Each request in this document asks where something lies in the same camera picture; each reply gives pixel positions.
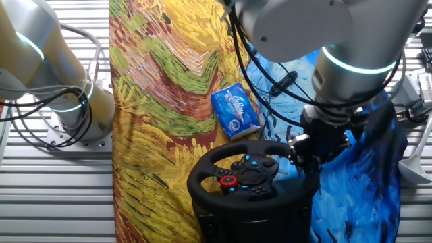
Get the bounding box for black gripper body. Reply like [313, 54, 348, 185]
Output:
[301, 112, 369, 163]

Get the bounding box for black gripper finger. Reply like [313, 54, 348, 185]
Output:
[288, 133, 312, 160]
[298, 151, 322, 174]

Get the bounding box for black racing steering wheel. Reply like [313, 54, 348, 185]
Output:
[186, 140, 321, 217]

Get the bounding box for black steering wheel base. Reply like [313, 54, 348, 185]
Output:
[192, 198, 315, 243]

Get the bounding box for blue tissue pack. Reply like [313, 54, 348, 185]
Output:
[210, 82, 262, 142]

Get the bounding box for black keyboard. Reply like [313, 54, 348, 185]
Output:
[421, 47, 432, 74]

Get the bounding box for Van Gogh painting tablecloth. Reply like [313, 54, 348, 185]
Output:
[108, 0, 408, 243]

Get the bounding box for white zip tie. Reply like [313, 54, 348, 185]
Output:
[221, 1, 237, 21]

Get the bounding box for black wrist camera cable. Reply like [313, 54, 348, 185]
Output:
[232, 13, 404, 111]

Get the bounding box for black USB cable bundle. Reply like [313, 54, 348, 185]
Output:
[248, 62, 300, 141]

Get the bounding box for black gripper power cable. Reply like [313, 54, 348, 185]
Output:
[229, 9, 306, 128]

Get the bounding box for silver ribbed depth camera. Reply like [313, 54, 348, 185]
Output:
[393, 69, 432, 117]

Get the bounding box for grey cable along wrist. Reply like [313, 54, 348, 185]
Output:
[384, 50, 408, 102]

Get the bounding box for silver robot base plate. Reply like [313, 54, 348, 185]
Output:
[45, 111, 114, 153]

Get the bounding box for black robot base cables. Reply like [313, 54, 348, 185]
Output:
[0, 87, 94, 149]

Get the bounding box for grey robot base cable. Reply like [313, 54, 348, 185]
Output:
[60, 23, 103, 84]

